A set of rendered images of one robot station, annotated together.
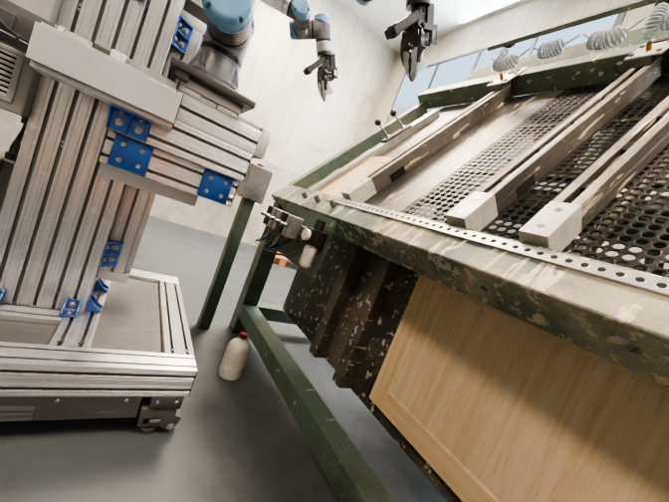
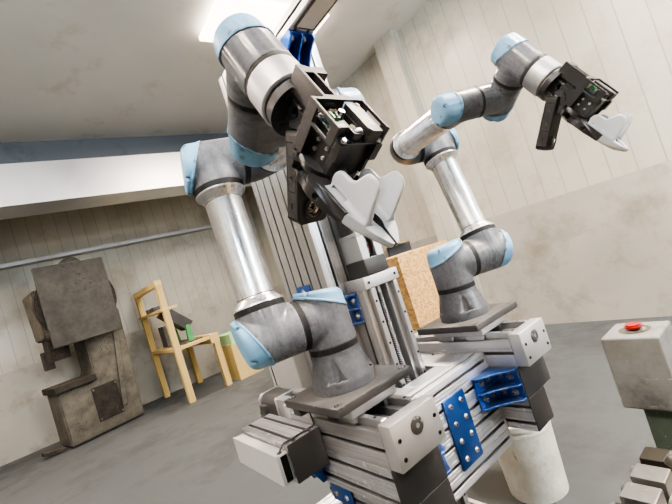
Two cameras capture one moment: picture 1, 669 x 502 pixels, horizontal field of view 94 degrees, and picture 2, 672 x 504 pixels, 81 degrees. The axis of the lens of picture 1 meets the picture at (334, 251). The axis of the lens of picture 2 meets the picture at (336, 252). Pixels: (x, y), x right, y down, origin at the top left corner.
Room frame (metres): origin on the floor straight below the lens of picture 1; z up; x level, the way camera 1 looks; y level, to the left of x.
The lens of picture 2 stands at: (0.95, -0.42, 1.30)
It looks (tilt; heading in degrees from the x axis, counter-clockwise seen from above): 2 degrees up; 86
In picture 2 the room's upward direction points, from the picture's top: 18 degrees counter-clockwise
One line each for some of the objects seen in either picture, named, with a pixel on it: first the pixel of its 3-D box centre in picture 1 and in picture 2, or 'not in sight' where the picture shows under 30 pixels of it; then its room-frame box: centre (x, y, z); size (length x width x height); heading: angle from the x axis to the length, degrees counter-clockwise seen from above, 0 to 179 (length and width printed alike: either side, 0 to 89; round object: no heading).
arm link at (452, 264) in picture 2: not in sight; (450, 263); (1.36, 0.79, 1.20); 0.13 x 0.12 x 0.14; 8
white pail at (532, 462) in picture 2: not in sight; (523, 438); (1.66, 1.49, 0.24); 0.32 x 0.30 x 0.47; 34
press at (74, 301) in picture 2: not in sight; (73, 346); (-2.92, 5.84, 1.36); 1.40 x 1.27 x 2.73; 34
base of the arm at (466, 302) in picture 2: not in sight; (460, 300); (1.35, 0.79, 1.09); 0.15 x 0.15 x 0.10
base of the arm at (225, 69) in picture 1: (216, 71); (339, 362); (0.94, 0.52, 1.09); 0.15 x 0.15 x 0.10
